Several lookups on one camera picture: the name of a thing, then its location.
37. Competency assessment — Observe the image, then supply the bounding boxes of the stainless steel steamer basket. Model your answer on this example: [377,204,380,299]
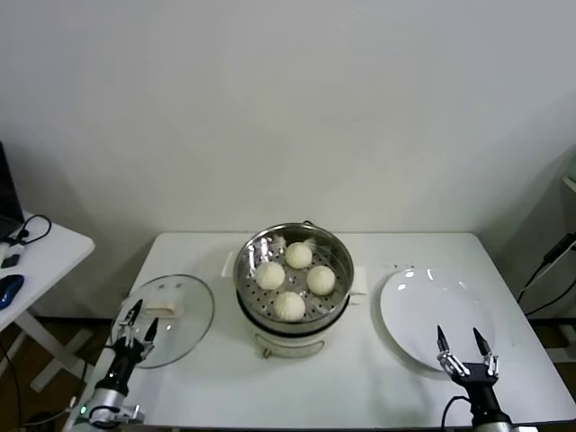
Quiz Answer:
[222,221,370,333]

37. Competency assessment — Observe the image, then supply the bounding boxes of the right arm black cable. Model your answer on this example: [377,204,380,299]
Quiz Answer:
[440,395,473,432]

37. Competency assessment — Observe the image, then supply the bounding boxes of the white furniture leg frame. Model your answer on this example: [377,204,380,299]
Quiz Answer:
[552,314,576,365]

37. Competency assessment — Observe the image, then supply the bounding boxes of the white steamed baozi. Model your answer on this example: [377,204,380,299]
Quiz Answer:
[306,265,337,296]
[255,261,285,290]
[273,291,306,322]
[285,241,314,270]

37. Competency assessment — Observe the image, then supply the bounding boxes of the round glass pot lid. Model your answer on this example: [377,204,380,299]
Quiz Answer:
[111,273,216,370]

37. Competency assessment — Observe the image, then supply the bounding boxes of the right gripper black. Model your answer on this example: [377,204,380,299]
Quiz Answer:
[436,327,503,419]

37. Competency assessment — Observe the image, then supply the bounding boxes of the white round plate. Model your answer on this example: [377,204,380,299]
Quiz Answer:
[380,268,497,374]
[370,272,436,374]

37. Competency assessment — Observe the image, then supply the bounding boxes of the white side table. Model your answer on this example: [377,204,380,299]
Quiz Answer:
[0,211,96,392]

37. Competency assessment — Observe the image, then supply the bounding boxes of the black looped cable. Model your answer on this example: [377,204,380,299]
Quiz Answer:
[8,214,53,247]

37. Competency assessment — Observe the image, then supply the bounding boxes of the blue computer mouse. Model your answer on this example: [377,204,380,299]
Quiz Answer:
[0,274,26,310]

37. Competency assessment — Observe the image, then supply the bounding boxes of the black power adapter with cord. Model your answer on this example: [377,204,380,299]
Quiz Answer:
[516,233,575,305]

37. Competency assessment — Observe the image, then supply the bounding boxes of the white floor cable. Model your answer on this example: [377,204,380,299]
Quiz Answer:
[20,409,80,428]

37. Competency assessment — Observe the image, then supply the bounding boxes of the thin black wall cable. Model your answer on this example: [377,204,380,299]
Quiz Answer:
[521,278,576,317]

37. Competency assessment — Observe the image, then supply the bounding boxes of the black laptop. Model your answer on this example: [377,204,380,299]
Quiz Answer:
[0,140,26,242]

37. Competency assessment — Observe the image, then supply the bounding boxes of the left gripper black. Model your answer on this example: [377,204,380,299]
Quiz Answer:
[96,299,159,392]

